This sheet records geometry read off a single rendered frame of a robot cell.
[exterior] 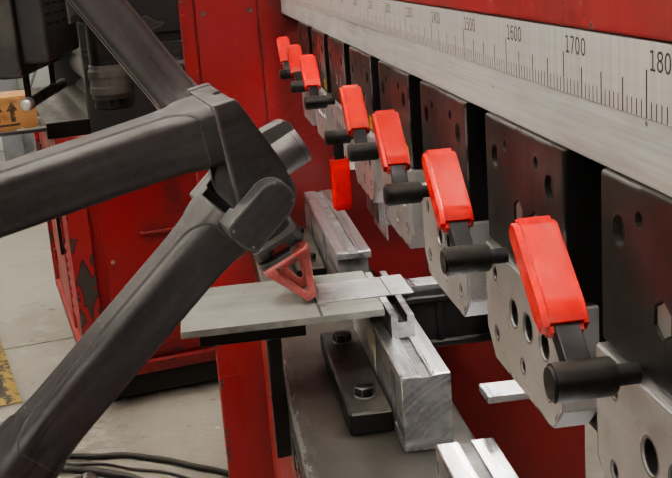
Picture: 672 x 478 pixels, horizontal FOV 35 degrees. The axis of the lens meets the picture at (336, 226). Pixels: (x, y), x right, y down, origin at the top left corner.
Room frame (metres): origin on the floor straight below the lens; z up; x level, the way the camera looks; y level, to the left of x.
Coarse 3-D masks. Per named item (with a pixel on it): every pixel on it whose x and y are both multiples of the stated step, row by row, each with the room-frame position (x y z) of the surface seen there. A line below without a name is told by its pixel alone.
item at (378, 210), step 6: (366, 198) 1.43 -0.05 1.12; (372, 204) 1.38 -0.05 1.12; (378, 204) 1.33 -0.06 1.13; (372, 210) 1.38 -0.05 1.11; (378, 210) 1.33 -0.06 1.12; (384, 210) 1.33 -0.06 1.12; (378, 216) 1.34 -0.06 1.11; (384, 216) 1.33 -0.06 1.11; (378, 222) 1.34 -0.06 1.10; (384, 222) 1.33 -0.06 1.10; (384, 228) 1.35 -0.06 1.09; (384, 234) 1.35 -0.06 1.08
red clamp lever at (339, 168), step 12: (324, 132) 1.22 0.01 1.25; (336, 132) 1.21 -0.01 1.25; (336, 144) 1.22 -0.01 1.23; (336, 156) 1.22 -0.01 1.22; (336, 168) 1.21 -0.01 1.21; (348, 168) 1.22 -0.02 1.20; (336, 180) 1.21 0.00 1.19; (348, 180) 1.21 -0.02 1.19; (336, 192) 1.21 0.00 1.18; (348, 192) 1.21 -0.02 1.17; (336, 204) 1.21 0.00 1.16; (348, 204) 1.21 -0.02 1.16
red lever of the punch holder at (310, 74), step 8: (304, 56) 1.48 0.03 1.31; (312, 56) 1.48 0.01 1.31; (304, 64) 1.47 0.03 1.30; (312, 64) 1.47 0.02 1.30; (304, 72) 1.46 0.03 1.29; (312, 72) 1.46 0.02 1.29; (304, 80) 1.45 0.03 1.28; (312, 80) 1.45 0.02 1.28; (312, 88) 1.44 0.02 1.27; (320, 88) 1.45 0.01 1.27; (312, 96) 1.42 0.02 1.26; (320, 96) 1.42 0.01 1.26; (304, 104) 1.43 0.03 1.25; (312, 104) 1.42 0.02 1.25; (320, 104) 1.42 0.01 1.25; (328, 104) 1.42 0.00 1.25
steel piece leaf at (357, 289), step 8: (352, 280) 1.42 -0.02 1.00; (360, 280) 1.41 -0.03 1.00; (368, 280) 1.41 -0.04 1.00; (376, 280) 1.41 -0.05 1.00; (320, 288) 1.39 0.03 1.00; (328, 288) 1.39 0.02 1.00; (336, 288) 1.39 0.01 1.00; (344, 288) 1.38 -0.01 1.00; (352, 288) 1.38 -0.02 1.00; (360, 288) 1.38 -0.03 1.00; (368, 288) 1.38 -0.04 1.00; (376, 288) 1.37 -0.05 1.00; (384, 288) 1.37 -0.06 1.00; (320, 296) 1.36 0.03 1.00; (328, 296) 1.35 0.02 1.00; (336, 296) 1.35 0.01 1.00; (344, 296) 1.35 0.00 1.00; (352, 296) 1.35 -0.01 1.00; (360, 296) 1.34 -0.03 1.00; (368, 296) 1.34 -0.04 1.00; (376, 296) 1.34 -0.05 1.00; (384, 296) 1.34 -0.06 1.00
